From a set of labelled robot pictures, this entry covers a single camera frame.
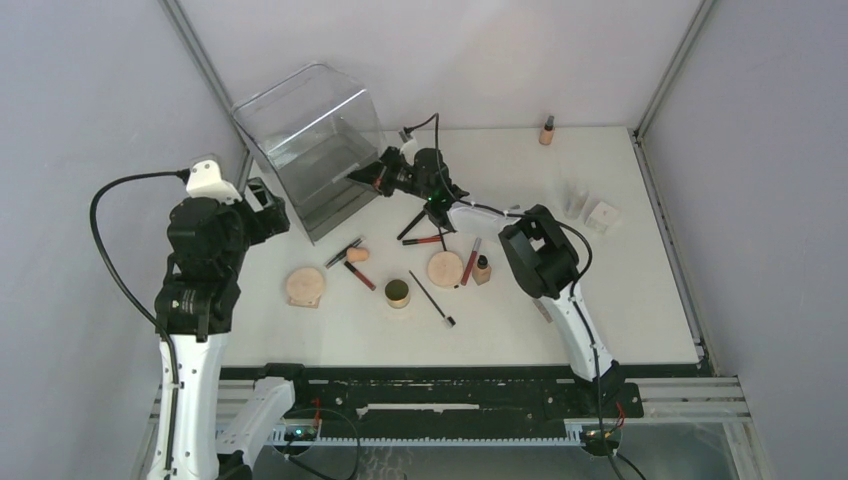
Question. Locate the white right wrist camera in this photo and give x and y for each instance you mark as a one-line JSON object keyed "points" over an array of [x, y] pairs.
{"points": [[410, 145]]}

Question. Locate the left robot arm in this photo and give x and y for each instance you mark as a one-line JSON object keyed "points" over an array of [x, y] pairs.
{"points": [[196, 317]]}

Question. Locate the round beige powder puff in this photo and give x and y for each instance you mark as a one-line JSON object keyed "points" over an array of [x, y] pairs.
{"points": [[445, 269]]}

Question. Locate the black brow brush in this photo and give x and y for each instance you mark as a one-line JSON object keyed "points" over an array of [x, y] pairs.
{"points": [[447, 319]]}

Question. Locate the clear small bottle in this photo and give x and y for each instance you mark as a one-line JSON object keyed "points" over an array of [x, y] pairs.
{"points": [[577, 194]]}

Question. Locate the beige blender sponge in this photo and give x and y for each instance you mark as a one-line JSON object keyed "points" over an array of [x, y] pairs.
{"points": [[356, 255]]}

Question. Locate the dark eyeliner pen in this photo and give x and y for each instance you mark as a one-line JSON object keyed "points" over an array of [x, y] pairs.
{"points": [[342, 254]]}

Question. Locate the beige puff on base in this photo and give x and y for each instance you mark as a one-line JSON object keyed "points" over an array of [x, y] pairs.
{"points": [[305, 287]]}

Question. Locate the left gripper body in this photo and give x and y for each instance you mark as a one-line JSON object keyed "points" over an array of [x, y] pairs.
{"points": [[239, 217]]}

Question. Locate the orange lip gloss tube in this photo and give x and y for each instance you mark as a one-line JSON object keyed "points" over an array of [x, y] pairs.
{"points": [[359, 275]]}

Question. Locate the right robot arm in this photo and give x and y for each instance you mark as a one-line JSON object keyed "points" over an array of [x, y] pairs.
{"points": [[544, 263]]}

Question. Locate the red lip gloss tube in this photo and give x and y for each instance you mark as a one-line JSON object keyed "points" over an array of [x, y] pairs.
{"points": [[471, 261]]}

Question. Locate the black mounting rail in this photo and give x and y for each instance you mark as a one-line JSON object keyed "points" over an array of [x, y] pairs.
{"points": [[449, 403]]}

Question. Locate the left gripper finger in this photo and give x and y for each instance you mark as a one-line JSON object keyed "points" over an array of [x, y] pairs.
{"points": [[257, 193], [272, 220]]}

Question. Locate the black powder brush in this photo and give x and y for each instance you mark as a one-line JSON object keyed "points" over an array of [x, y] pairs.
{"points": [[412, 224]]}

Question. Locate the clear acrylic organizer box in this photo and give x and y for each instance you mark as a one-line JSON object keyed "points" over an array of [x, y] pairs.
{"points": [[311, 130]]}

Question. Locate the white cube container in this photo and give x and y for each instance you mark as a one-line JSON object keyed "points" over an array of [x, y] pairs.
{"points": [[602, 217]]}

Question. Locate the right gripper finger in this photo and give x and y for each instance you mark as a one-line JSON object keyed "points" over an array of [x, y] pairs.
{"points": [[391, 157], [369, 176]]}

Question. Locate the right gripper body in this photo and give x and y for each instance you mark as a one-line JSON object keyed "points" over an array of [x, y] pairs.
{"points": [[403, 178]]}

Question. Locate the red black lip pencil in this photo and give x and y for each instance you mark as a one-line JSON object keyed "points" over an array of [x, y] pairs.
{"points": [[420, 241]]}

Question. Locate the grey square sponge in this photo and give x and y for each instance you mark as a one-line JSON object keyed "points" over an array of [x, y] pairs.
{"points": [[544, 312]]}

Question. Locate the small foundation bottle far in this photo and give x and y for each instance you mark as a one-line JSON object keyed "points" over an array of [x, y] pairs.
{"points": [[547, 132]]}

